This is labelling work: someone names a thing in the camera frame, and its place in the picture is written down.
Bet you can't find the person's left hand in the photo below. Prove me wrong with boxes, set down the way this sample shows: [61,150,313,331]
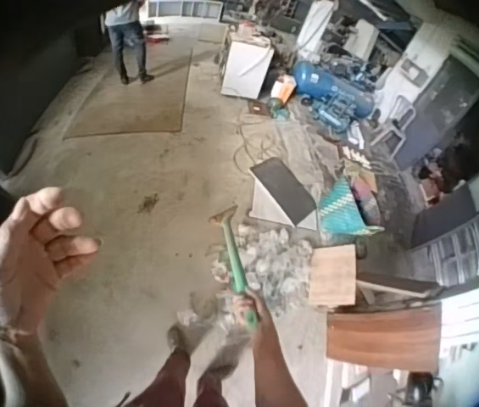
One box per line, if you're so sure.
[0,186,103,341]

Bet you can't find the person's right hand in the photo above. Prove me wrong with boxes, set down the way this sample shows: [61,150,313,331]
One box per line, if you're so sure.
[231,289,274,337]

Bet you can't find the green handled hammer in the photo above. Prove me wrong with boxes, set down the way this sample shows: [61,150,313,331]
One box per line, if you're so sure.
[209,204,262,331]

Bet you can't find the pile of broken stones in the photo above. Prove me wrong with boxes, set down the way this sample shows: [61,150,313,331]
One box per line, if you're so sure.
[210,223,315,317]

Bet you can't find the person's legs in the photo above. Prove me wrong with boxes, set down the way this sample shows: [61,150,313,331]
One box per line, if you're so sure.
[126,312,251,407]

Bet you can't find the light wooden block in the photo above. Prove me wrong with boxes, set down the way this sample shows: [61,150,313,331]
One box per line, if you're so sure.
[308,243,359,308]

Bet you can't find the white tile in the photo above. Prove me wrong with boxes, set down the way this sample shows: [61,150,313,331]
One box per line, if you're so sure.
[248,176,319,231]

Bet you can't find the dark grey board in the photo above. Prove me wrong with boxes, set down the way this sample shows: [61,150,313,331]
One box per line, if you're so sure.
[249,157,318,226]

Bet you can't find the teal woven bag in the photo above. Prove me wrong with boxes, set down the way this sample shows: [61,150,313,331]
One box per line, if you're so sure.
[316,175,387,237]

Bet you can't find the reddish brown wooden board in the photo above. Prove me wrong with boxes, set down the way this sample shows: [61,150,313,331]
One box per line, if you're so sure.
[326,302,443,375]

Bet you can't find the colourful cloth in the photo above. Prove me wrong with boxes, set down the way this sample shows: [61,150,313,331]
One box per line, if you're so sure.
[350,170,381,226]

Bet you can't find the heap of white wood offcuts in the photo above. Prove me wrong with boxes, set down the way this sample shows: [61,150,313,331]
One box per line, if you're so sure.
[342,125,370,167]

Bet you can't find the rusty square metal plate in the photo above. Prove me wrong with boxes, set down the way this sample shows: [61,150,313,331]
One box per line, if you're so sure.
[247,100,271,118]

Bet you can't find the green power tool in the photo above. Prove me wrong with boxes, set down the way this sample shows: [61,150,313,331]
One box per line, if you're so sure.
[265,96,292,123]

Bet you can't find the orange and white canister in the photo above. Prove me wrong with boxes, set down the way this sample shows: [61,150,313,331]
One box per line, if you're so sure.
[270,75,298,105]

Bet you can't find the cabinet with glass panes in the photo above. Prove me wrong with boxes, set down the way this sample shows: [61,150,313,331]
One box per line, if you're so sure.
[408,206,479,294]

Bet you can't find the blue air compressor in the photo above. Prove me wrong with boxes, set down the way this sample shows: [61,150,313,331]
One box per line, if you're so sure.
[291,58,376,129]

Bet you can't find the brown floor mat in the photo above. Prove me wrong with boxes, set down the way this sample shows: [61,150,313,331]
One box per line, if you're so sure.
[61,47,194,141]

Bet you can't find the white plastic chair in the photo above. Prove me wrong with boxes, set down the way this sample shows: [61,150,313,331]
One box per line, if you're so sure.
[369,94,417,159]

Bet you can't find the white cabinet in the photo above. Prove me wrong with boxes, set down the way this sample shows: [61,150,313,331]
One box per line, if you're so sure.
[220,32,276,100]

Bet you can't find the cluttered workshop shelves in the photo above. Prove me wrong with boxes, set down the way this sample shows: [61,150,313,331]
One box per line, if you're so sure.
[272,0,418,65]

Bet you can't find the white framed panel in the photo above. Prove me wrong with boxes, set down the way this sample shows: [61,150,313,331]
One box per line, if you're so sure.
[144,0,225,20]

